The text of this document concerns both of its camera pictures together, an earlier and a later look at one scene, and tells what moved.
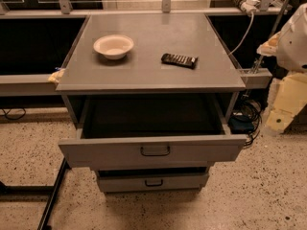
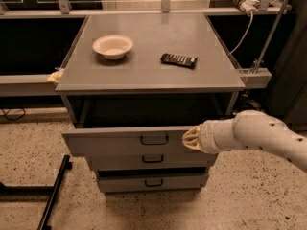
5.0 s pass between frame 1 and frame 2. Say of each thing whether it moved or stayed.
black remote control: stayed
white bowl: stayed
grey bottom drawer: stayed
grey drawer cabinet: stayed
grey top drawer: moved
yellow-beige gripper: moved
